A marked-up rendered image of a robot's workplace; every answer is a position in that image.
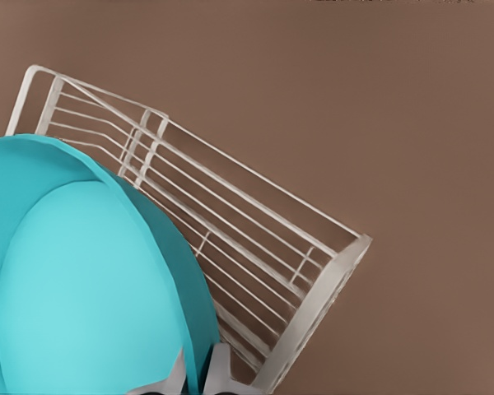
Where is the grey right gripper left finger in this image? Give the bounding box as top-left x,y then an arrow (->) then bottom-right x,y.
126,346 -> 188,395

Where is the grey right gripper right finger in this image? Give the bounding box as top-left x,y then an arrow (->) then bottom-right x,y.
202,343 -> 250,395

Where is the turquoise plate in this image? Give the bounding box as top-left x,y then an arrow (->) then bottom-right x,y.
0,132 -> 219,395

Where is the white wire shelf rack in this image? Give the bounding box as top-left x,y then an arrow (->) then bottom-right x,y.
4,64 -> 373,393

